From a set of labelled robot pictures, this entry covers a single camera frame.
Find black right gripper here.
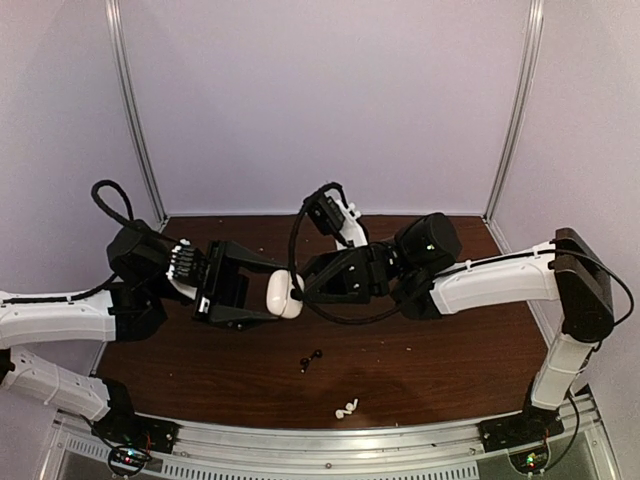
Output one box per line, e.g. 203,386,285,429
283,235,414,304

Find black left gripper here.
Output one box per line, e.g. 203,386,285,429
147,238,292,330

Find white earbud charging case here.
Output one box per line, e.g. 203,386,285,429
266,270,303,319

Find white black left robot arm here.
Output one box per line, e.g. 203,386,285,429
1,223,302,444

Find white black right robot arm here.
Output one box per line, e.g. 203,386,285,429
287,213,616,442

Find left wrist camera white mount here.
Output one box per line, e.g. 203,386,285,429
166,239,208,300

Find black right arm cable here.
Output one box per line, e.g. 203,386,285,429
289,182,406,326

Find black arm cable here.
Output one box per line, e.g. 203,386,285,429
289,182,406,326
0,179,166,305

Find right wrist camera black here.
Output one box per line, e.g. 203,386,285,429
303,193,346,237

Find left aluminium frame post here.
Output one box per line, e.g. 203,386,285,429
105,0,169,226

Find aluminium frame post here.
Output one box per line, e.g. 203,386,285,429
105,0,169,226
483,0,545,224

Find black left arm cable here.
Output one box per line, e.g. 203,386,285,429
0,179,166,305

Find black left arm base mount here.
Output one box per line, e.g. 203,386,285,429
87,379,179,478

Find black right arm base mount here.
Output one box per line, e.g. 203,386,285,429
478,384,564,476

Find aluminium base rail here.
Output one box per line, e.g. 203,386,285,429
34,393,622,479

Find right aluminium frame post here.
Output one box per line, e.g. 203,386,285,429
483,0,545,224

